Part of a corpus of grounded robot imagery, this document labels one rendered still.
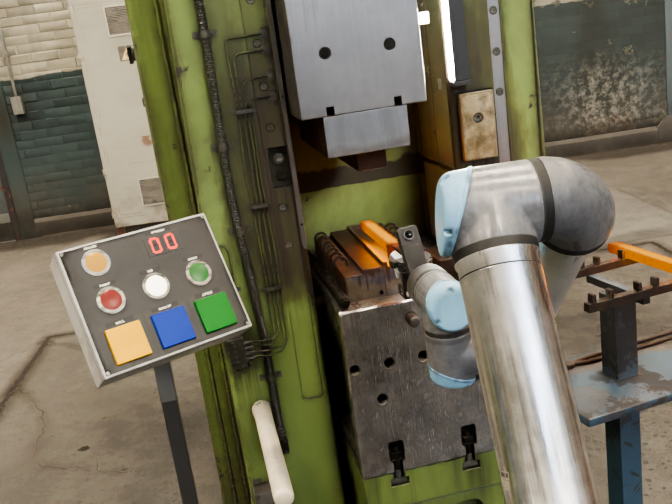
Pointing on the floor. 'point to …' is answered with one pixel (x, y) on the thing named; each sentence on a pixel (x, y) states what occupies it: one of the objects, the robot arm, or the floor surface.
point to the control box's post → (176, 432)
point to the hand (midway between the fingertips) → (400, 249)
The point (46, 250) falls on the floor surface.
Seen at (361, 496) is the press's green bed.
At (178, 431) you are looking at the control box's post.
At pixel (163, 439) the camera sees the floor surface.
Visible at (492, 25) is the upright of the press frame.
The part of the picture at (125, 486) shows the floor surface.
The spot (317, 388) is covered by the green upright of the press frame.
